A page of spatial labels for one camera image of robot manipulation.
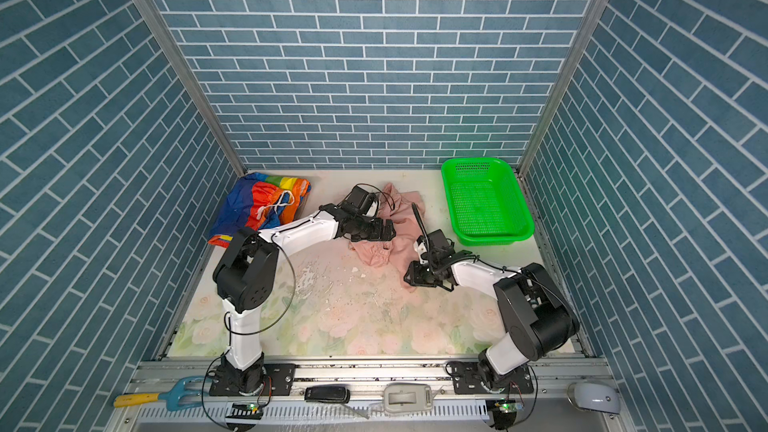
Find left green lit circuit board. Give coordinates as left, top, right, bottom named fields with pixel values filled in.
left=224, top=403, right=264, bottom=432

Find blue yellow handled tool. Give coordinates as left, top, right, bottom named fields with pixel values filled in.
left=113, top=376, right=208, bottom=412

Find aluminium right corner post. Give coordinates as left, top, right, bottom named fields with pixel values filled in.
left=518, top=0, right=609, bottom=178

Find green plastic basket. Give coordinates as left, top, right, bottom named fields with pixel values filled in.
left=441, top=157, right=535, bottom=246

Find colourful striped shorts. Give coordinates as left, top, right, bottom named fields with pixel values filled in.
left=207, top=172, right=311, bottom=248

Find pink cloth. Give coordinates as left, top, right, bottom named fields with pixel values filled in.
left=349, top=182, right=427, bottom=292

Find green lit circuit board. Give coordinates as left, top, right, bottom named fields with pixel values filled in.
left=224, top=403, right=264, bottom=432
left=486, top=399, right=523, bottom=431

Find white computer mouse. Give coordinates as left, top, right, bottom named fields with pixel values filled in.
left=566, top=381, right=621, bottom=415

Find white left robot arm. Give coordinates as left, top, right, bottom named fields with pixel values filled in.
left=213, top=204, right=396, bottom=395

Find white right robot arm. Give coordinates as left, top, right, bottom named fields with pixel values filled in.
left=404, top=230, right=580, bottom=389

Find black car key fob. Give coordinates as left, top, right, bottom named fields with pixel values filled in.
left=304, top=385, right=351, bottom=405

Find aluminium corner post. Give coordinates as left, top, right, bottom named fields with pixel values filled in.
left=518, top=0, right=609, bottom=178
left=132, top=0, right=248, bottom=177

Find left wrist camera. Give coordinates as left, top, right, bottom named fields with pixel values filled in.
left=340, top=185, right=379, bottom=217

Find aluminium left corner post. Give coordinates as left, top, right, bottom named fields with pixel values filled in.
left=132, top=0, right=248, bottom=177

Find right green lit circuit board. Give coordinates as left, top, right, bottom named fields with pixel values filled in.
left=486, top=399, right=523, bottom=431

